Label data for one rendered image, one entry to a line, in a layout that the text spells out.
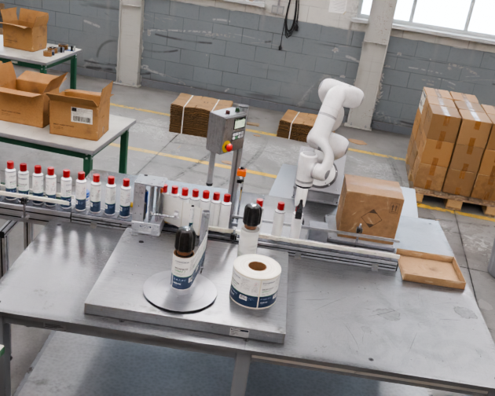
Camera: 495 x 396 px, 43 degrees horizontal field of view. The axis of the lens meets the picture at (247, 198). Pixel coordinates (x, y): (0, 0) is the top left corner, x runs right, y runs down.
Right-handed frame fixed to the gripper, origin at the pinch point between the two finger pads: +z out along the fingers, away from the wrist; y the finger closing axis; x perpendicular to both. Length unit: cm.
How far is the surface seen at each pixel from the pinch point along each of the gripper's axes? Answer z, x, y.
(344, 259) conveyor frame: 18.9, 26.1, 5.7
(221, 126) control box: -38, -43, 0
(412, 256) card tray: 21, 64, -12
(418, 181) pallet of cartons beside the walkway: 87, 131, -295
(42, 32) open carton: 12, -266, -365
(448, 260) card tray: 20, 82, -12
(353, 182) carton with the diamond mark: -7.4, 28.6, -32.1
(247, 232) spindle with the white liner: -1.7, -23.3, 32.0
